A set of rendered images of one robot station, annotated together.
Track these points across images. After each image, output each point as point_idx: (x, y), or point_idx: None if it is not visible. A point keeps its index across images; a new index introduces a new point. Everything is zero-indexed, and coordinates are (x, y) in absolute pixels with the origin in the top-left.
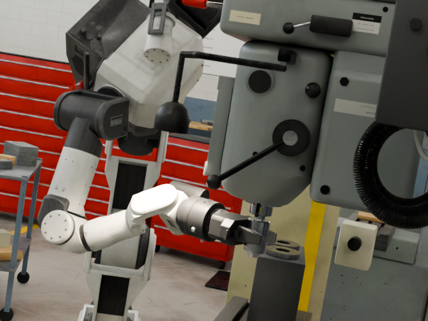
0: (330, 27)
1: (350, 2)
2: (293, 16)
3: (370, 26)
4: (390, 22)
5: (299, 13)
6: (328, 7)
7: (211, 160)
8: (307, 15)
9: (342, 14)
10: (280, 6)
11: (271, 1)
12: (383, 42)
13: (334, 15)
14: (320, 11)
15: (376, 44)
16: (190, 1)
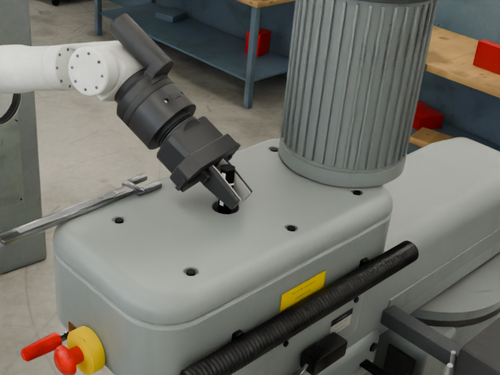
0: (331, 360)
1: (329, 314)
2: (280, 364)
3: (344, 321)
4: (359, 306)
5: (286, 356)
6: (311, 331)
7: None
8: (292, 353)
9: (323, 329)
10: (268, 364)
11: (260, 366)
12: (353, 327)
13: (316, 335)
14: (304, 341)
15: (347, 332)
16: (41, 353)
